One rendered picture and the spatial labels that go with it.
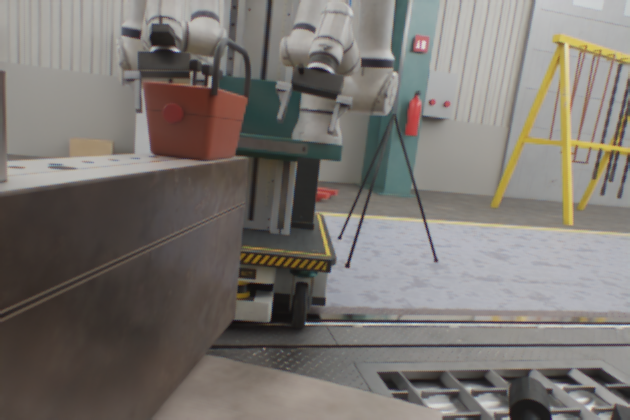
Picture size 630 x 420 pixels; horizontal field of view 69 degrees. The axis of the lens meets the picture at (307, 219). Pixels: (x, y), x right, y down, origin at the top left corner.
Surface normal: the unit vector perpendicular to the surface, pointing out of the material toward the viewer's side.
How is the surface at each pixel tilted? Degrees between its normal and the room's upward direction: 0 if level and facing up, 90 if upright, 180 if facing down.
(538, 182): 90
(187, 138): 97
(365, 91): 100
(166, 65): 66
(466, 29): 90
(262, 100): 90
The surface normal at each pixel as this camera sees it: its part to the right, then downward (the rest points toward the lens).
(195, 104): -0.17, 0.29
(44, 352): 0.98, 0.14
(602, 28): 0.22, 0.21
